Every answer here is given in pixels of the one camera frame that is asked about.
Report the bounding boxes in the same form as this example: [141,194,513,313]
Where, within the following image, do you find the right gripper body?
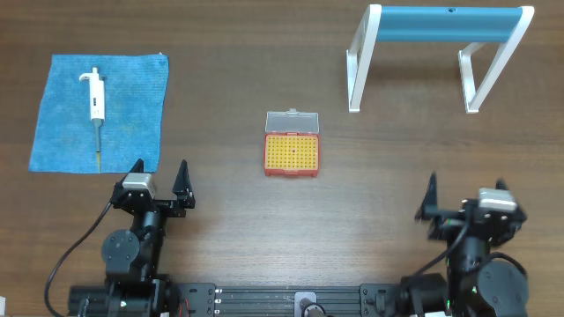
[429,199,526,247]

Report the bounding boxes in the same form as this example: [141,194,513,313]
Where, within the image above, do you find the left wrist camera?
[121,172,159,200]

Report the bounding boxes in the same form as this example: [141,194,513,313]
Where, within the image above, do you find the white pipette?
[78,66,108,174]

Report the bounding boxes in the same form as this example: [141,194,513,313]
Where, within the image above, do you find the black cable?
[413,219,529,278]
[43,201,114,317]

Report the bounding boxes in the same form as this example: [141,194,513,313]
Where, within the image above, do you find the mounting rail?
[68,281,449,317]

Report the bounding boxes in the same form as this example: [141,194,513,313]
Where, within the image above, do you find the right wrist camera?
[478,187,519,214]

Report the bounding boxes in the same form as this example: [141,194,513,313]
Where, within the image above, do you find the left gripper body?
[109,181,187,218]

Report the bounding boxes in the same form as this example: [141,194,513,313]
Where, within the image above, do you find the white and blue stand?
[345,4,536,114]

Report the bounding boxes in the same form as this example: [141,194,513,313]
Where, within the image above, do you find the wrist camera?
[478,187,519,214]
[121,172,159,200]

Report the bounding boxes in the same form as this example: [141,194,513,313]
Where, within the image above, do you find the blue cloth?
[27,53,170,175]

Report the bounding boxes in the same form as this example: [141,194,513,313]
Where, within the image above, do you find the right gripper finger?
[413,172,442,222]
[495,178,529,222]

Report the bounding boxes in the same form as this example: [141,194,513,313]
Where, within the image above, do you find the red and yellow tip box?
[263,107,321,179]

